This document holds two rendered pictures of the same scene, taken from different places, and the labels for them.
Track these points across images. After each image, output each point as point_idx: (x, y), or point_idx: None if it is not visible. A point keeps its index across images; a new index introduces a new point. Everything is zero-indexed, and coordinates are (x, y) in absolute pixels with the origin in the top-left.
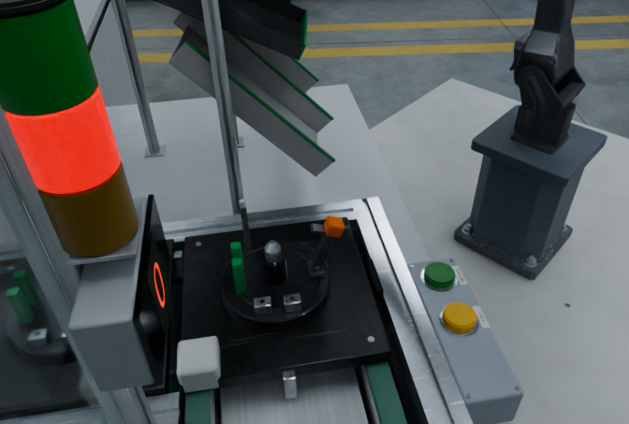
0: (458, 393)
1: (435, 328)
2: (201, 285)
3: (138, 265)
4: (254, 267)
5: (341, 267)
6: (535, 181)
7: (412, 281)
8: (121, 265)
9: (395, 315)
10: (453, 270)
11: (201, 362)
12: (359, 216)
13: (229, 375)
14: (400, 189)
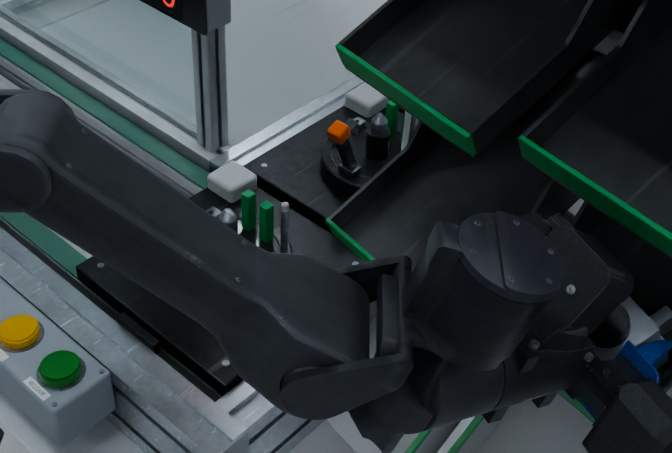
0: (0, 272)
1: (43, 316)
2: (302, 233)
3: None
4: None
5: (180, 316)
6: None
7: (92, 352)
8: None
9: (91, 307)
10: (43, 373)
11: (221, 171)
12: (213, 408)
13: (201, 191)
14: None
